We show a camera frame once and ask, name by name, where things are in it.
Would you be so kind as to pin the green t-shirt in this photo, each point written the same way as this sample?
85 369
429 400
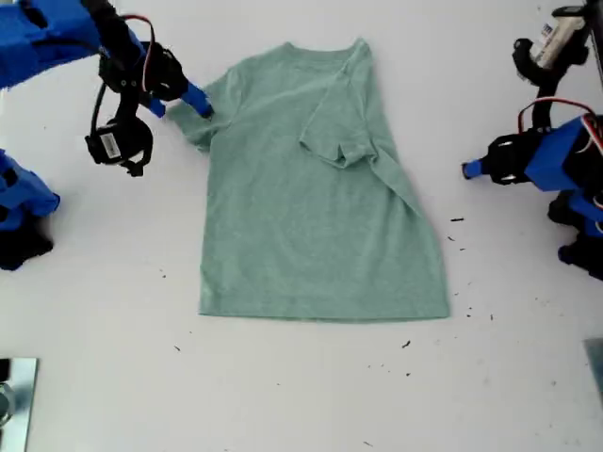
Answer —
292 212

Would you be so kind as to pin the wide steel plate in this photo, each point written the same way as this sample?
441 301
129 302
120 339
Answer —
23 400

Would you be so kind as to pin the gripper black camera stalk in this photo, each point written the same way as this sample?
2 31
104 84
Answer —
546 106
127 108

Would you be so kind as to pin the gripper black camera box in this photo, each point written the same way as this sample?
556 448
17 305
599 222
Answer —
113 146
553 37

